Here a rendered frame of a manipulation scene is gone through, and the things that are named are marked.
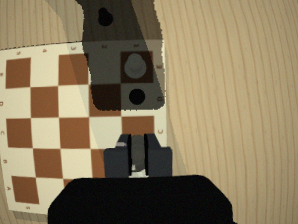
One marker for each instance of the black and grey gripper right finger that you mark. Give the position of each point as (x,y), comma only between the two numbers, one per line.
(158,160)

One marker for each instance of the brown and cream chessboard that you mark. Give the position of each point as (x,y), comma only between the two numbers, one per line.
(62,105)

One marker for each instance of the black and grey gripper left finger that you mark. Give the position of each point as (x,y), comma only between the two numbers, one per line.
(118,160)

